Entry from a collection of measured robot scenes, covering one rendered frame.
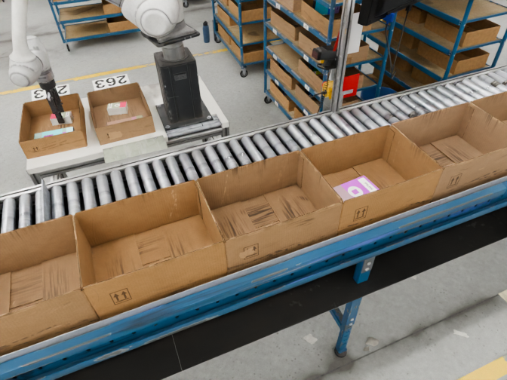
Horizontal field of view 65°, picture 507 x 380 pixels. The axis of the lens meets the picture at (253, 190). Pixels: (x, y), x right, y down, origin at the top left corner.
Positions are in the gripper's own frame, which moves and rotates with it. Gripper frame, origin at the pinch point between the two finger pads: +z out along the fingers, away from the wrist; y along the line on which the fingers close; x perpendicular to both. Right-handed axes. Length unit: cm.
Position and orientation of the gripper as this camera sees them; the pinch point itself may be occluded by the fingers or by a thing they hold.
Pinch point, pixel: (60, 114)
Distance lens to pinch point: 235.5
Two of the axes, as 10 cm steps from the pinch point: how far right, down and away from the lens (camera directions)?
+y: 2.2, 6.7, -7.1
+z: 0.3, 7.3, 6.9
